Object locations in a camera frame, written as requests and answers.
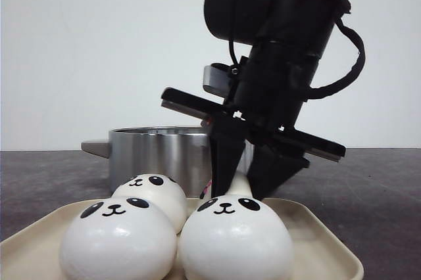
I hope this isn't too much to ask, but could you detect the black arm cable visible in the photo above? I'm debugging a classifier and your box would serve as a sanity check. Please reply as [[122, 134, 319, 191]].
[[305, 0, 367, 100]]

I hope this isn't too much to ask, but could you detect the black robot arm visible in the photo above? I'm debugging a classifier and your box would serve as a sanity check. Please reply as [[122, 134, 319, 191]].
[[162, 0, 365, 199]]

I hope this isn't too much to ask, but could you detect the panda bun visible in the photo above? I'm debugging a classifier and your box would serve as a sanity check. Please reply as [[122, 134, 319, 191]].
[[179, 195, 293, 279], [112, 174, 187, 233], [199, 171, 255, 200], [59, 197, 177, 279]]

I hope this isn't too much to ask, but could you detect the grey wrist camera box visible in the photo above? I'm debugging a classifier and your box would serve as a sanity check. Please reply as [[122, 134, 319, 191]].
[[203, 63, 234, 97]]

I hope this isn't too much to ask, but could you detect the stainless steel steamer pot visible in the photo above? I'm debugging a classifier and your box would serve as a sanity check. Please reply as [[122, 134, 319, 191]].
[[80, 126, 256, 199]]

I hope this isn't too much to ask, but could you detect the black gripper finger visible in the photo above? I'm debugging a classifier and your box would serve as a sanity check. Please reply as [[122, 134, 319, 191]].
[[247, 145, 310, 200], [209, 118, 246, 197]]

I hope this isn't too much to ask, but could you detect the cream plastic tray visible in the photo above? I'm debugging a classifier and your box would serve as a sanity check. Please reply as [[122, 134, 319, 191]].
[[1, 198, 364, 279]]

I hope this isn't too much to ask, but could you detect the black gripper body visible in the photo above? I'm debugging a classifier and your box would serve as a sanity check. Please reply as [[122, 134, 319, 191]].
[[162, 42, 345, 160]]

